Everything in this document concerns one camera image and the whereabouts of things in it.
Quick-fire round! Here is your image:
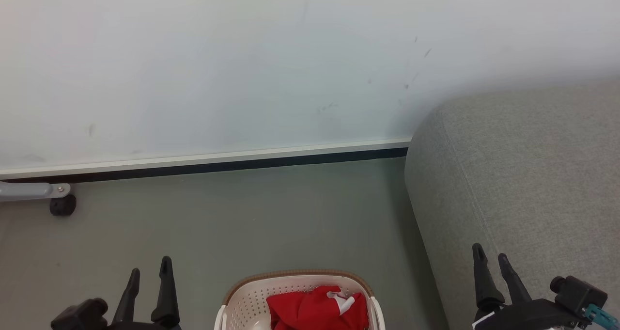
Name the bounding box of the grey metal stand leg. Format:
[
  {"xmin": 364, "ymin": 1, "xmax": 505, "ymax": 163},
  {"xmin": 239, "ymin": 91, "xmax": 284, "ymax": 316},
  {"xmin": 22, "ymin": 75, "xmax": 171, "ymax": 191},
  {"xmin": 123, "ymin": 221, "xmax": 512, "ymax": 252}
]
[{"xmin": 0, "ymin": 182, "xmax": 71, "ymax": 203}]

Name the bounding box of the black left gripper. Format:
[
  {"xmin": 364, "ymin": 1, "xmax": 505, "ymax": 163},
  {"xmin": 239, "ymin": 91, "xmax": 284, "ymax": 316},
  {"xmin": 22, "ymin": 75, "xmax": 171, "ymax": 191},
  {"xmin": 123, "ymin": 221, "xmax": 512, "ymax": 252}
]
[{"xmin": 51, "ymin": 256, "xmax": 183, "ymax": 330}]

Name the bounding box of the grey fabric sofa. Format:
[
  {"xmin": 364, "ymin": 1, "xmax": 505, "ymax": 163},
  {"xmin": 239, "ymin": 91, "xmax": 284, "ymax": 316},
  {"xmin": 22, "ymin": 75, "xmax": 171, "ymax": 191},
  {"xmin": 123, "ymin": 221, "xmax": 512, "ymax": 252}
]
[{"xmin": 404, "ymin": 78, "xmax": 620, "ymax": 330}]

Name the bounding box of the teal camera cable plug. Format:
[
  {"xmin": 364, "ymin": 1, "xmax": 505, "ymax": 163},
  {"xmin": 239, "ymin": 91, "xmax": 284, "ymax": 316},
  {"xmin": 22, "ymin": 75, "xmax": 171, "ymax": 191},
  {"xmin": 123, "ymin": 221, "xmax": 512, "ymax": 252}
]
[{"xmin": 584, "ymin": 304, "xmax": 620, "ymax": 329}]

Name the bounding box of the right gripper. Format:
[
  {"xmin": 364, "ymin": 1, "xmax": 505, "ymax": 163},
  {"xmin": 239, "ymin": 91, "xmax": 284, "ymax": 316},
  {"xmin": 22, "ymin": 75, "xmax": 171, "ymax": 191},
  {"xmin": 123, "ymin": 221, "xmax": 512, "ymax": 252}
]
[{"xmin": 472, "ymin": 243, "xmax": 592, "ymax": 330}]

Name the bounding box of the red and white garment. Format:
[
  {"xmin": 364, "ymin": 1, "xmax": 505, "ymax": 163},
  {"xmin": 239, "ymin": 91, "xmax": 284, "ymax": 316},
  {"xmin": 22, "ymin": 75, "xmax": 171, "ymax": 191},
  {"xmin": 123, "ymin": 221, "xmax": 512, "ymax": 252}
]
[{"xmin": 266, "ymin": 285, "xmax": 370, "ymax": 330}]

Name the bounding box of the white and black baseboard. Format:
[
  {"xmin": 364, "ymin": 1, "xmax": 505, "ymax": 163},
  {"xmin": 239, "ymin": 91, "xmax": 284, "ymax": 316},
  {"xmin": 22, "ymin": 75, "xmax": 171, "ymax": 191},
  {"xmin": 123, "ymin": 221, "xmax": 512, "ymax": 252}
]
[{"xmin": 0, "ymin": 137, "xmax": 412, "ymax": 184}]

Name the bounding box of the white perforated laundry basket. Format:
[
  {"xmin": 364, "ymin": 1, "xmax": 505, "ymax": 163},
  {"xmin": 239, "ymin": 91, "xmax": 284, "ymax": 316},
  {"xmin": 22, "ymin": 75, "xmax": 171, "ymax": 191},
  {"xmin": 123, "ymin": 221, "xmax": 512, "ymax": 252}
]
[{"xmin": 215, "ymin": 270, "xmax": 386, "ymax": 330}]

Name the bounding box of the black caster wheel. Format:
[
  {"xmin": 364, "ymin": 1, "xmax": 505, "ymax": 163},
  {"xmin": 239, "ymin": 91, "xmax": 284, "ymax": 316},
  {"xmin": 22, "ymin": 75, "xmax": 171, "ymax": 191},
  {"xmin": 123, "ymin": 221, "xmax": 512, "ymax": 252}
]
[{"xmin": 50, "ymin": 194, "xmax": 77, "ymax": 217}]

